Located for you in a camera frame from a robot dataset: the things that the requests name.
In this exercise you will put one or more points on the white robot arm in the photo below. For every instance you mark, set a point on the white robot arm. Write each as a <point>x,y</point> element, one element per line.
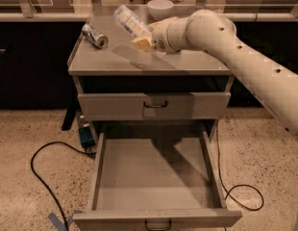
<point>274,86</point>

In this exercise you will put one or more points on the blue floor tape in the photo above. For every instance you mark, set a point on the blue floor tape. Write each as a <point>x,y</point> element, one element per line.
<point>58,224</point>

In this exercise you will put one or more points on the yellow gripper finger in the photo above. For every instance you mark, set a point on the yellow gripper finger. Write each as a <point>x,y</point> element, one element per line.
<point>144,44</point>
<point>152,26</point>

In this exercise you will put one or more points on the grey drawer cabinet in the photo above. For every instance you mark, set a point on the grey drawer cabinet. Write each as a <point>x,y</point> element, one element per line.
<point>120,68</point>

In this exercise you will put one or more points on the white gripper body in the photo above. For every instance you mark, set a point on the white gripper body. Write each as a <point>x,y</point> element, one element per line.
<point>161,38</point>

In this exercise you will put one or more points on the black middle drawer handle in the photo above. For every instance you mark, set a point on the black middle drawer handle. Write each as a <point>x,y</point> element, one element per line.
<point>157,225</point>

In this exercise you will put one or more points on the black drawer handle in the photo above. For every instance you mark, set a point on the black drawer handle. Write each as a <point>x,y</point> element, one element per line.
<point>154,105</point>
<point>157,225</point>

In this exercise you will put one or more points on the open middle drawer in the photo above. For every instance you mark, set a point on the open middle drawer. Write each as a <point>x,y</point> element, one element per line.
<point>155,178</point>

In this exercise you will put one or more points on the silver soda can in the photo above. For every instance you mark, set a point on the silver soda can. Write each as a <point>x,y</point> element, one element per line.
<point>97,39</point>

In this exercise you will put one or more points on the clear blue-label plastic bottle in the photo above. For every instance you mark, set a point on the clear blue-label plastic bottle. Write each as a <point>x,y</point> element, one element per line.
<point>132,24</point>

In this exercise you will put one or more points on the closed top drawer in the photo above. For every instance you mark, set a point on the closed top drawer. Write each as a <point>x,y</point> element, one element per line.
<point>129,106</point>

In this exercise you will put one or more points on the black top drawer handle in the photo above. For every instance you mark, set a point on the black top drawer handle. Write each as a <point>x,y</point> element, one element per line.
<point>154,105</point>

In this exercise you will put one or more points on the white bowl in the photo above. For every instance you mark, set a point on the white bowl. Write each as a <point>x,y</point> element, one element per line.
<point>160,9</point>

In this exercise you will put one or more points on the blue power box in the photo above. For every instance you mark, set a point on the blue power box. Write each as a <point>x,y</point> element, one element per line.
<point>85,136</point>

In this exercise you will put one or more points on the white railing bar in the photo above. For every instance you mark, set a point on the white railing bar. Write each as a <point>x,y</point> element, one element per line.
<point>61,17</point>

